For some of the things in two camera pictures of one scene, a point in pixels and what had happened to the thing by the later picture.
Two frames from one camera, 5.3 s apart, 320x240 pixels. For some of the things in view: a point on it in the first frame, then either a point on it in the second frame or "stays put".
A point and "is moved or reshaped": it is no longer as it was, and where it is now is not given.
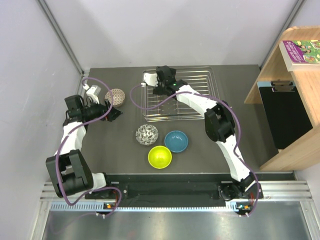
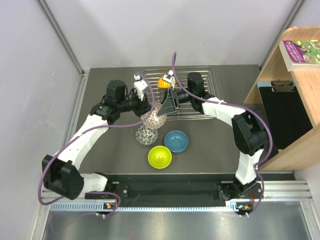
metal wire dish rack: x=202 y=79 stays put
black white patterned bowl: x=118 y=97 is moved or reshaped
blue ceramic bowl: x=176 y=141 stays put
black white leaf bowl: x=147 y=134 stays put
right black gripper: x=158 y=90 → x=171 y=104
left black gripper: x=103 y=109 → x=143 y=106
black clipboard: x=286 y=113 stays put
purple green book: x=301 y=55 stays put
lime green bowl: x=159 y=157 stays put
